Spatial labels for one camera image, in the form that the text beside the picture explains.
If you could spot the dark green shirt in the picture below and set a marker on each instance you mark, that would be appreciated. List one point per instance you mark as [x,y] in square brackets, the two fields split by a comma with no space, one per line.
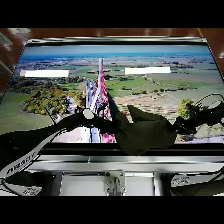
[146,133]

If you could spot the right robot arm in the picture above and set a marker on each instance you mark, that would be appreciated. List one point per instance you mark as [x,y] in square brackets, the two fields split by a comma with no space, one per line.
[203,118]

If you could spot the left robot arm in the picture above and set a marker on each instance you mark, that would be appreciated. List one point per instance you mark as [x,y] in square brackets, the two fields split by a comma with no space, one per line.
[30,143]

